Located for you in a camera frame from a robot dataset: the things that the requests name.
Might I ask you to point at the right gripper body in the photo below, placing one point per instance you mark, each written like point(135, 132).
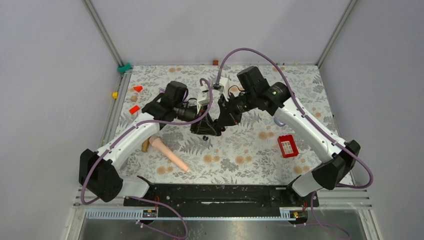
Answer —
point(236, 106)

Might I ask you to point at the gold microphone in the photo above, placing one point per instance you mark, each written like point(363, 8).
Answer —
point(145, 146)

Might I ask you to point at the red flat block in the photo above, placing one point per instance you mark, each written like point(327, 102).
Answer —
point(134, 109)

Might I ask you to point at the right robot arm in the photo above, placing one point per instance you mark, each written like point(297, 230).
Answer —
point(337, 156)

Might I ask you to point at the floral table mat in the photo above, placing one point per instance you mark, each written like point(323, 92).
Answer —
point(248, 153)

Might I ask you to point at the red triangle block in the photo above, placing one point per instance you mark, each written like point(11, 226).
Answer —
point(138, 88)

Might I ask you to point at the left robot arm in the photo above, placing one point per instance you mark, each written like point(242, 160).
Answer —
point(98, 169)

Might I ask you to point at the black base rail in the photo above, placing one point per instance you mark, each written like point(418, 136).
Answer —
point(211, 200)

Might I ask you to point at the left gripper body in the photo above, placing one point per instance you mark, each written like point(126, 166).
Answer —
point(201, 110)

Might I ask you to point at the red toy block box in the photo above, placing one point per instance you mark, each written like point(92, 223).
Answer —
point(287, 146)

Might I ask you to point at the pink microphone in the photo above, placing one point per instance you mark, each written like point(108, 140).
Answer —
point(157, 143)

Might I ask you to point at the teal block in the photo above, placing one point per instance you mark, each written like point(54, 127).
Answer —
point(124, 68)

